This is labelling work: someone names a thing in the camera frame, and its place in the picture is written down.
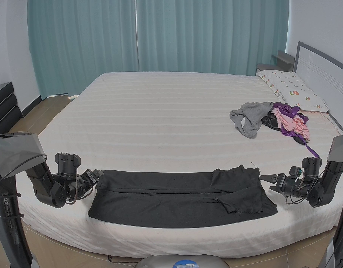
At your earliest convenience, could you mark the blue-green curtain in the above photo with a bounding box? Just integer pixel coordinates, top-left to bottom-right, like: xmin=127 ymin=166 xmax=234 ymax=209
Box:
xmin=27 ymin=0 xmax=140 ymax=100
xmin=136 ymin=0 xmax=289 ymax=76

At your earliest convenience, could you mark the black T-shirt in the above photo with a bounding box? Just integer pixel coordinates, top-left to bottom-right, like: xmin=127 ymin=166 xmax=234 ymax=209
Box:
xmin=88 ymin=164 xmax=278 ymax=229

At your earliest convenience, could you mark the grey garment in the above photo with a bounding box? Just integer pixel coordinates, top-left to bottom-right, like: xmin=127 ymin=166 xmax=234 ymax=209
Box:
xmin=229 ymin=102 xmax=273 ymax=139

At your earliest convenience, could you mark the black cable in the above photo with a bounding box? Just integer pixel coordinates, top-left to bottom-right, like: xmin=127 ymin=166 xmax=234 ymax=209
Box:
xmin=107 ymin=255 xmax=138 ymax=264

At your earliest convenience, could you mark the bed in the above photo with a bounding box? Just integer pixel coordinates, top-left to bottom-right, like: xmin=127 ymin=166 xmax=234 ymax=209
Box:
xmin=15 ymin=41 xmax=343 ymax=257

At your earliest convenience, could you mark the grey bedside table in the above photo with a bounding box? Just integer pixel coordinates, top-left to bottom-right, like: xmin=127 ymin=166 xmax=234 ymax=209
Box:
xmin=256 ymin=50 xmax=295 ymax=72

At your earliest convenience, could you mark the pile of clothes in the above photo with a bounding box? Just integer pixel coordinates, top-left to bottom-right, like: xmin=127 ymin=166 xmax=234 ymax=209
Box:
xmin=261 ymin=102 xmax=321 ymax=158

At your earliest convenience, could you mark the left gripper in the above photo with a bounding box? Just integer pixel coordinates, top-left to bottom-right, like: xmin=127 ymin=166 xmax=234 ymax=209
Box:
xmin=84 ymin=169 xmax=104 ymax=191

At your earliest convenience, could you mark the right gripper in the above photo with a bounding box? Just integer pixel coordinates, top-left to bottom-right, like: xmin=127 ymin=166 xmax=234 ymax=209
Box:
xmin=260 ymin=173 xmax=294 ymax=197

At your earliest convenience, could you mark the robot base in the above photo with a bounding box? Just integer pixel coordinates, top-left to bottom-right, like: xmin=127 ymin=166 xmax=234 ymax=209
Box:
xmin=134 ymin=255 xmax=225 ymax=268

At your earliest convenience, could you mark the black chest of drawers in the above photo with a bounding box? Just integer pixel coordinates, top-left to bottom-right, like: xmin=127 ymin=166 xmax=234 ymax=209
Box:
xmin=0 ymin=82 xmax=22 ymax=135

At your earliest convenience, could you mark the white printed pillow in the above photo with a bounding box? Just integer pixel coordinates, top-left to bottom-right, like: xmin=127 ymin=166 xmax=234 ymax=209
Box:
xmin=256 ymin=69 xmax=330 ymax=113

